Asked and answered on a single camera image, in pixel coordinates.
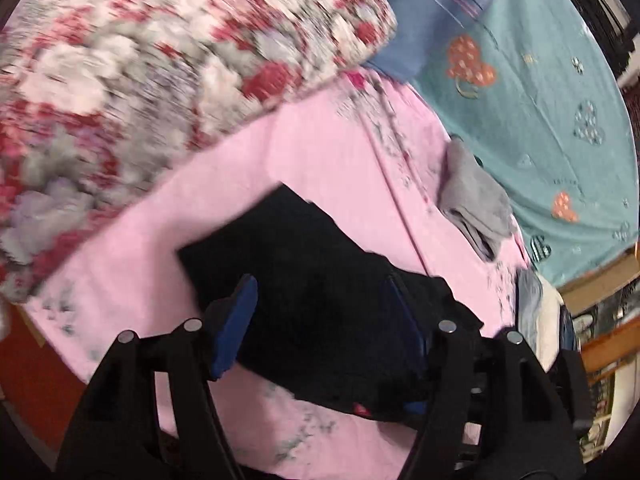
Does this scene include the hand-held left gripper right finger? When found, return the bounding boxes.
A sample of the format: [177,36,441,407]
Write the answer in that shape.
[386,279,587,480]

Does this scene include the black pants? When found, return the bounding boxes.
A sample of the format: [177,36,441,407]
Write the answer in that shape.
[177,183,485,423]

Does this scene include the grey garment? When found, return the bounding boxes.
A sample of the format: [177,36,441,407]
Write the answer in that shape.
[438,139,519,262]

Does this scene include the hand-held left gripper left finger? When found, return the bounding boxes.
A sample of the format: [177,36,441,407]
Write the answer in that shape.
[55,274,259,480]

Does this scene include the red bed side board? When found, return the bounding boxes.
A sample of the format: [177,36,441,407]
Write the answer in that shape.
[0,302,87,453]

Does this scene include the white cloth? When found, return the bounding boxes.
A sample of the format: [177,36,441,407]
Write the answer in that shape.
[535,280,568,366]

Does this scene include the red white floral quilt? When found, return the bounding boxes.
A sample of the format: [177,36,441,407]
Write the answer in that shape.
[0,0,398,306]

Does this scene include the light blue denim garment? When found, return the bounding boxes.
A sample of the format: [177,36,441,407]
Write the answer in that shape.
[515,269,546,348]

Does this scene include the wooden bed frame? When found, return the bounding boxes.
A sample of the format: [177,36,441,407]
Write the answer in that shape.
[559,247,640,373]

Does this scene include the pink bed sheet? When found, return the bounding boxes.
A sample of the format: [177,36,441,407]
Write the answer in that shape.
[22,69,532,480]

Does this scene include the blue striped cloth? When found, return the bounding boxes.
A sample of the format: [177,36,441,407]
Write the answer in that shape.
[350,0,526,83]

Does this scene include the teal heart print blanket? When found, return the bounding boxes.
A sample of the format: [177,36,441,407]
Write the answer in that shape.
[406,0,640,286]

